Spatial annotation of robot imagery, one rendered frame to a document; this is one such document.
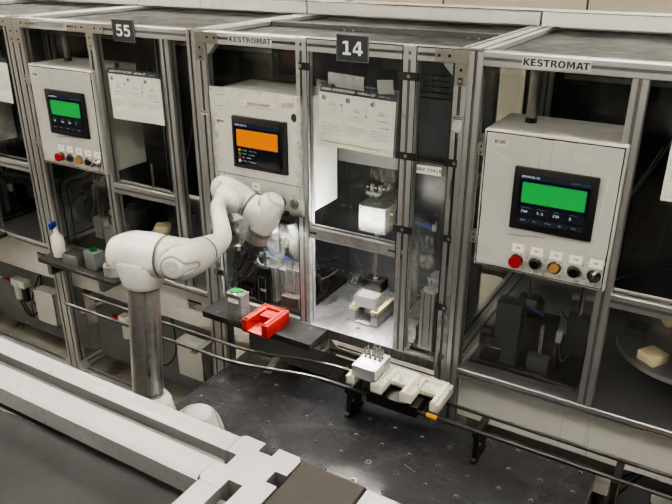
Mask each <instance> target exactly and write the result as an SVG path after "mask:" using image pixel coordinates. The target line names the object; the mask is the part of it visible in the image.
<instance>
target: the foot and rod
mask: <svg viewBox="0 0 672 504"><path fill-rule="evenodd" d="M378 261H379V254H377V253H374V264H373V274H371V273H370V274H369V275H367V276H366V277H365V278H364V279H363V289H366V290H370V291H374V292H378V293H382V292H383V291H384V290H386V289H387V288H388V278H387V277H383V276H379V275H378Z"/></svg>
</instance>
